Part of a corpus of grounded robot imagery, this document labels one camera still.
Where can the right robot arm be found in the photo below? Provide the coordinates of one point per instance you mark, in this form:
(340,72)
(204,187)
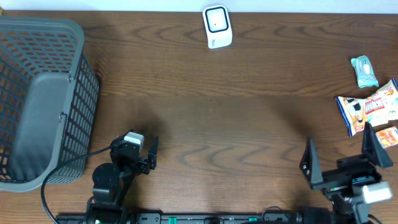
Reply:
(353,187)

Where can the grey plastic shopping basket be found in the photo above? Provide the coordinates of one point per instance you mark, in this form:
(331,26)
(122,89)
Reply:
(49,96)

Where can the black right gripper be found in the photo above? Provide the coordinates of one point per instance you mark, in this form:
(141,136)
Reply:
(352,170)

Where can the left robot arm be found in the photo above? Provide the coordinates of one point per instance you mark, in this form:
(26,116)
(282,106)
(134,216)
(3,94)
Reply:
(113,180)

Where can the light teal snack packet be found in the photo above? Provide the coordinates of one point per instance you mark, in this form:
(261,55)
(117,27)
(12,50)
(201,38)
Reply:
(364,72)

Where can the black mounting rail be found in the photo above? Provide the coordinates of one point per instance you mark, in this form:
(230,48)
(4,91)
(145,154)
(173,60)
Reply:
(156,218)

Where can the white barcode scanner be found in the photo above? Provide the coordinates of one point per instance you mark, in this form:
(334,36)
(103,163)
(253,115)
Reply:
(217,26)

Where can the orange tissue box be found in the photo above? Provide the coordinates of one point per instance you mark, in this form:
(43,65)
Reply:
(388,137)

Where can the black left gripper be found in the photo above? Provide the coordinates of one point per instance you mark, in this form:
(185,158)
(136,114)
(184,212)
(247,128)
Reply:
(143,166)

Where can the yellow snack bag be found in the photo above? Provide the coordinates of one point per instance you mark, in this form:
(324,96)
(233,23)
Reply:
(377,109)

